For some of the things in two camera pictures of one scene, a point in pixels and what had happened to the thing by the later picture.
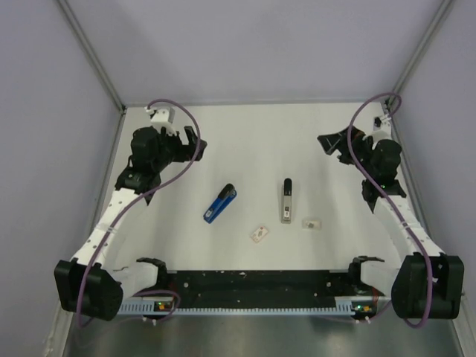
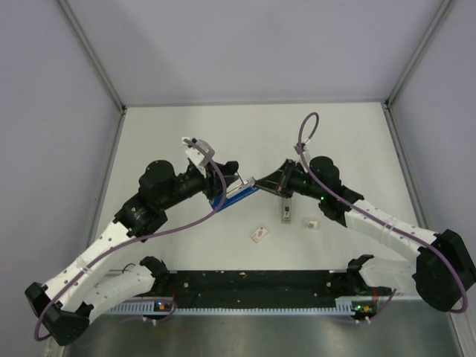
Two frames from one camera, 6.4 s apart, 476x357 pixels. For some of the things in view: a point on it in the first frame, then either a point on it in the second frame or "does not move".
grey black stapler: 287,201 does not move
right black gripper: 330,143 → 279,182
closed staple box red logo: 259,233 does not move
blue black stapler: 227,195 → 238,193
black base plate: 264,288 does not move
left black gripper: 186,152 → 213,181
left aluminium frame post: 79,31 does not move
